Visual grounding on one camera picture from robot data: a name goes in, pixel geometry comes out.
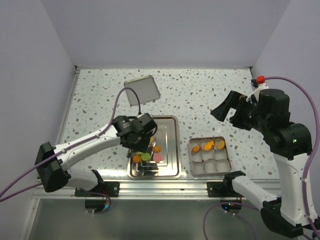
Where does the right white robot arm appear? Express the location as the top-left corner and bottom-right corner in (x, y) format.
(210, 89), (320, 238)

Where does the aluminium rail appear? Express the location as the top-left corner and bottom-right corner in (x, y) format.
(31, 179), (283, 200)

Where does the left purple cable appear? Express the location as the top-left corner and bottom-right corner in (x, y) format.
(0, 87), (142, 202)

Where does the pink sandwich cookie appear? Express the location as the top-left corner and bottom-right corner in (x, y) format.
(152, 153), (163, 163)

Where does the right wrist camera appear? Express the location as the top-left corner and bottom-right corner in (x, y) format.
(246, 75), (269, 103)

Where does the orange fish cookie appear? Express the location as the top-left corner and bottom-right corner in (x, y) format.
(203, 140), (215, 152)

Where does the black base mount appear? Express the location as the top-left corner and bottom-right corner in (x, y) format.
(74, 170), (120, 198)
(206, 170), (246, 198)

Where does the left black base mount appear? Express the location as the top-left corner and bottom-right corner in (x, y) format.
(74, 170), (120, 198)

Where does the square tin lid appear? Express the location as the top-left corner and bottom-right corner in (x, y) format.
(123, 75), (161, 104)

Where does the pink cookie tin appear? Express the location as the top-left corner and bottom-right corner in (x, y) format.
(187, 136), (232, 178)

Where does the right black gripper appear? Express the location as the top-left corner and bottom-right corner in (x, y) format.
(211, 89), (271, 133)

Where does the orange chip cookie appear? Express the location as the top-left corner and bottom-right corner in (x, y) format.
(132, 155), (142, 164)

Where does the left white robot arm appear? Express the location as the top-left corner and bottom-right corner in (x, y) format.
(35, 113), (158, 197)

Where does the large steel tray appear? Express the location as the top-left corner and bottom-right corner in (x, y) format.
(127, 115), (182, 180)

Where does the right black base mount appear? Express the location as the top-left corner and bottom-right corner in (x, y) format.
(206, 170), (246, 198)

